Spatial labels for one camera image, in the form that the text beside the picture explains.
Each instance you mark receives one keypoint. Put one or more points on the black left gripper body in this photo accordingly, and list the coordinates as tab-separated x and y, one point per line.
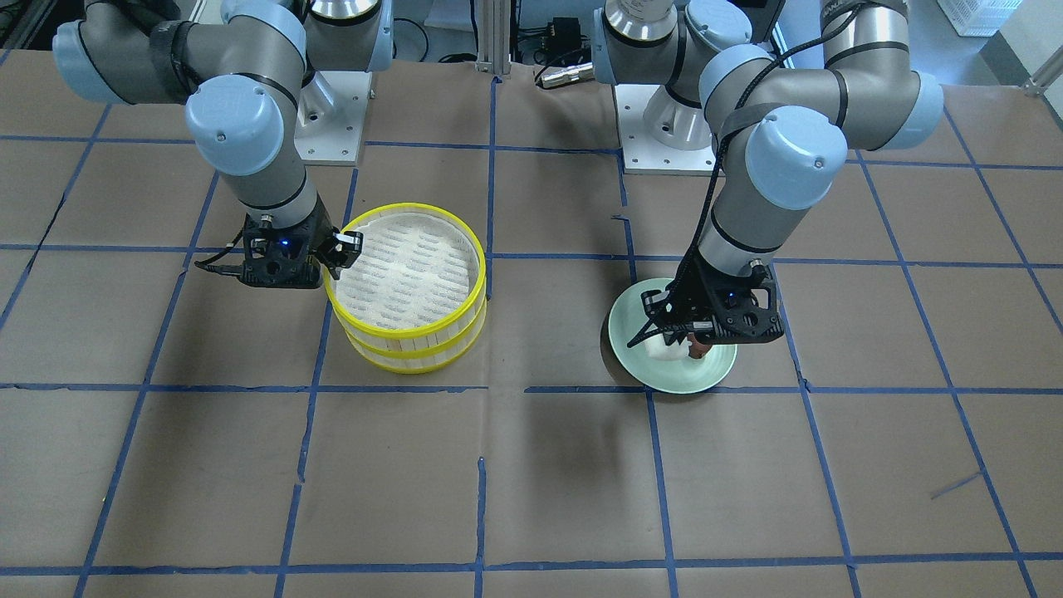
694	291

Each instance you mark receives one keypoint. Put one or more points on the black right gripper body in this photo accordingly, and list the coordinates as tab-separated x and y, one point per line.
319	240

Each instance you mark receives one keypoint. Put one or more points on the yellow rimmed steamer layer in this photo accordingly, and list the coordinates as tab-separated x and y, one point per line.
417	355
420	268

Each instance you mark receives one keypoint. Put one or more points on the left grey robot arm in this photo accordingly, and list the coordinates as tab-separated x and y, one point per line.
779	137

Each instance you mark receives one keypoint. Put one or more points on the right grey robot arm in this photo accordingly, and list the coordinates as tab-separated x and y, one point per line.
240	82

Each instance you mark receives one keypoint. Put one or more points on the brown bun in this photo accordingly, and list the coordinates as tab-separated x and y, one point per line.
696	348

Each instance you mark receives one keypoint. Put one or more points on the mint green plate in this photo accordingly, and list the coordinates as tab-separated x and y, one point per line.
655	364

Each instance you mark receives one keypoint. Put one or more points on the black power adapter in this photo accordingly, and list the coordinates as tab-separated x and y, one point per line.
562	34

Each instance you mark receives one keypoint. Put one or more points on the aluminium frame post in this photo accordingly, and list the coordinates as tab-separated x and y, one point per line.
493	29

